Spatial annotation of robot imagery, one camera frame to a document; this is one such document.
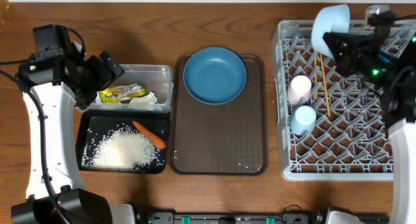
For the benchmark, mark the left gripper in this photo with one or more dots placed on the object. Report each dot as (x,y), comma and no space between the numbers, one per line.
(86,97)

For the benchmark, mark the wooden chopstick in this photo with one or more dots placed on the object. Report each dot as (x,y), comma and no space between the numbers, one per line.
(316,78)
(325,85)

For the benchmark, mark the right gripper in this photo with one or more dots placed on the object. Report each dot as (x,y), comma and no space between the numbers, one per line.
(348,60)

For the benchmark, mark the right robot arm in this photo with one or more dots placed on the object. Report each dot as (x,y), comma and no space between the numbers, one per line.
(398,103)

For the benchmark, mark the pink cup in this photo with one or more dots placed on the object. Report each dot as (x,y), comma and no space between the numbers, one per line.
(299,88)

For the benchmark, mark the brown serving tray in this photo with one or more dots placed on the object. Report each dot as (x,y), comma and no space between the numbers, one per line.
(228,139)

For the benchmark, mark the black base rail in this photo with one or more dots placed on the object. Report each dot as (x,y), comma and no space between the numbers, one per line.
(170,218)

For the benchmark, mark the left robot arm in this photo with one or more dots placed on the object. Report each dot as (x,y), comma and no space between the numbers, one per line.
(56,192)

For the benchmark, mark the pile of white rice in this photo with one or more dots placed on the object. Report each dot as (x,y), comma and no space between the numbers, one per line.
(121,149)

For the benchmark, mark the light blue bowl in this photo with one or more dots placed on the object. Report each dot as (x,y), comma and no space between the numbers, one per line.
(330,19)

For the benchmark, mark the grey dishwasher rack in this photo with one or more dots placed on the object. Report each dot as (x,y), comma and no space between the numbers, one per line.
(352,144)

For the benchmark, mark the light blue cup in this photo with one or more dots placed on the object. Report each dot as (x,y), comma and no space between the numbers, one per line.
(303,120)

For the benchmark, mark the black plastic tray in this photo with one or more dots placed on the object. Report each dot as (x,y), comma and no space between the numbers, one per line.
(100,121)

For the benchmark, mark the yellow green snack wrapper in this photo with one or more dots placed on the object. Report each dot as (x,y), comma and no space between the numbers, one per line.
(121,93)

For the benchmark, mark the clear plastic bin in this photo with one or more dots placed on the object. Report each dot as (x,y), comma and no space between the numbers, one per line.
(153,78)

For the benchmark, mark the orange carrot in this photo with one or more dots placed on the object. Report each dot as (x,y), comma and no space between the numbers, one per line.
(153,138)

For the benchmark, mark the dark blue plate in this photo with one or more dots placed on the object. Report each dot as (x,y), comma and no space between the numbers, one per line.
(214,75)

